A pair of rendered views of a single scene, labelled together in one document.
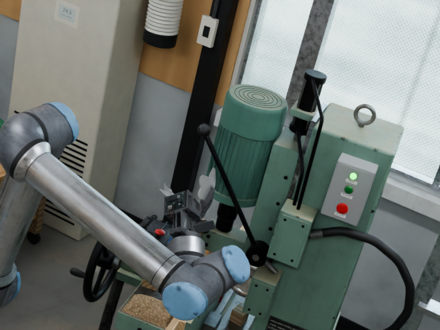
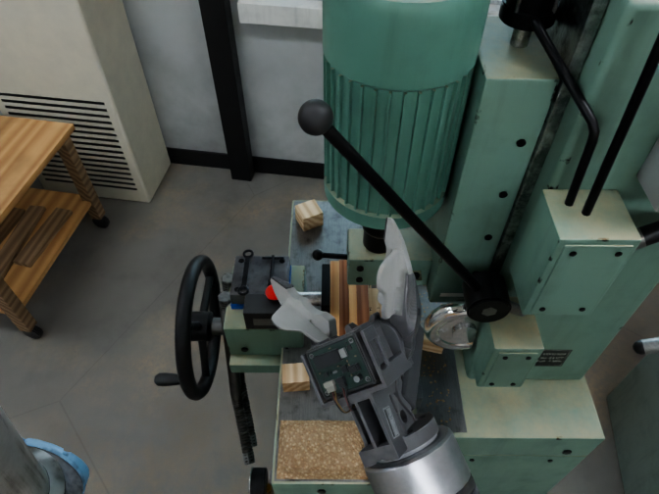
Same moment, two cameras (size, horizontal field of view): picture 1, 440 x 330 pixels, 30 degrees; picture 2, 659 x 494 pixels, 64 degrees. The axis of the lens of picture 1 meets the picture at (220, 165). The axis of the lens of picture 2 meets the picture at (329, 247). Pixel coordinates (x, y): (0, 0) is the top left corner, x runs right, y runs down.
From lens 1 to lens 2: 169 cm
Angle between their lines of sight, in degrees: 25
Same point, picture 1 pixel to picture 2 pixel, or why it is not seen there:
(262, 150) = (455, 100)
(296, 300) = (553, 323)
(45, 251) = (121, 231)
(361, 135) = not seen: outside the picture
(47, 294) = (144, 283)
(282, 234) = (563, 277)
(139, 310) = (308, 469)
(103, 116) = (104, 62)
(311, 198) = not seen: hidden behind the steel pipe
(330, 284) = (622, 292)
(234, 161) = (398, 149)
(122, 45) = not seen: outside the picture
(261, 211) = (467, 215)
